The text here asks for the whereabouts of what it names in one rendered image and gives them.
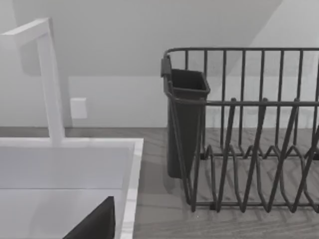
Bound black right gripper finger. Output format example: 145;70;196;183
62;196;116;239

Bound white sink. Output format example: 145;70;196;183
0;137;145;239

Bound dark grey utensil cup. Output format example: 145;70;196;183
166;68;211;179

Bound tall white tap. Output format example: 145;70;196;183
0;17;66;147

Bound white wall socket plate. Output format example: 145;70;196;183
70;98;88;120

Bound dark grey wire dish rack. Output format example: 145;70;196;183
161;47;319;214

